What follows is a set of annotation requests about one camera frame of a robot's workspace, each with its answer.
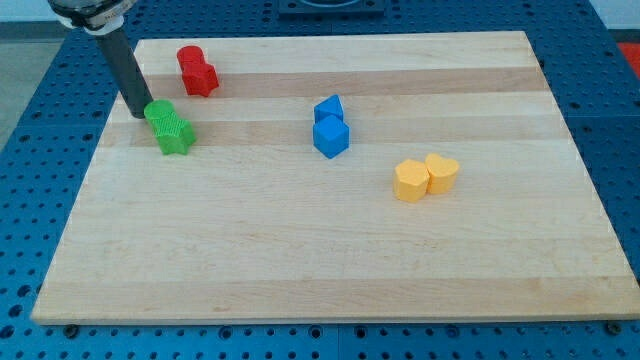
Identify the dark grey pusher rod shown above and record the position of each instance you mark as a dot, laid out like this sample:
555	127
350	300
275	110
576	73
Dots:
125	70

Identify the green cylinder block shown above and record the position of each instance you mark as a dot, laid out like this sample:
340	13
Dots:
159	114

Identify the green star block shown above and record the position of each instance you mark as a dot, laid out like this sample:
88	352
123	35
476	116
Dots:
174	134

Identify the red star block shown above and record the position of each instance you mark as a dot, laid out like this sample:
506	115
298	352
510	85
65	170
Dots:
199	78

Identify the red cylinder block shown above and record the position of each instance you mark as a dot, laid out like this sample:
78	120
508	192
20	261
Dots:
189	57

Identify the wooden board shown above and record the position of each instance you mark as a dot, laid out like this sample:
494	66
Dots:
255	225

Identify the blue triangle block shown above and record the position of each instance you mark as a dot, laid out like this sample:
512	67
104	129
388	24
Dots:
331	106

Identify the blue cube block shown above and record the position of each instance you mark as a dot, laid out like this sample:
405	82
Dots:
331	136

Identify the yellow hexagon block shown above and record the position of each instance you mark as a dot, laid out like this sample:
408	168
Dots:
410	180

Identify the yellow heart block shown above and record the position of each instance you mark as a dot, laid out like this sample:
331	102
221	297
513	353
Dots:
442	173

